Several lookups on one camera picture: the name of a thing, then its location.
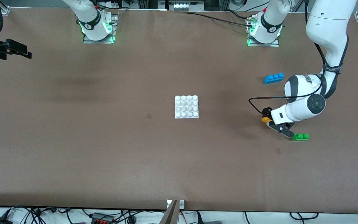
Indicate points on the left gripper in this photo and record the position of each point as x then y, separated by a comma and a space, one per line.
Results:
267, 112

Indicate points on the white mounting bracket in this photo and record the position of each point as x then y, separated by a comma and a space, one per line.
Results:
182, 204
168, 204

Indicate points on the white power strip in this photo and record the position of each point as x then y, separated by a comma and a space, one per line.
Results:
113, 3

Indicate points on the blue three-stud block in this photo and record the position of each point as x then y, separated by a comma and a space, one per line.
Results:
273, 78

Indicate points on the aluminium frame bracket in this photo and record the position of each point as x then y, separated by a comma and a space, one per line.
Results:
5, 10

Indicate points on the white studded base plate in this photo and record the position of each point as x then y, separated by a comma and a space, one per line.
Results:
186, 106

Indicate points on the black plug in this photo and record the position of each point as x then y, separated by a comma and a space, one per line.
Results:
199, 218

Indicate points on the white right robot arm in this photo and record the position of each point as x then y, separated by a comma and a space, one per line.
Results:
89, 15

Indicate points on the brown wooden post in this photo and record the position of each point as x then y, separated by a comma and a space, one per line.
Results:
170, 216

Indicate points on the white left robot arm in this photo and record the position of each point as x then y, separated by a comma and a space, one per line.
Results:
328, 25

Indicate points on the yellow two-stud block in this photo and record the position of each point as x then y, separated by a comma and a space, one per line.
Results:
266, 119

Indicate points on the black box orange buttons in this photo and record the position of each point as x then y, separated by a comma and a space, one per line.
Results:
103, 218

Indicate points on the green two-stud block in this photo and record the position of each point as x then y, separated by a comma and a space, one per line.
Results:
300, 137

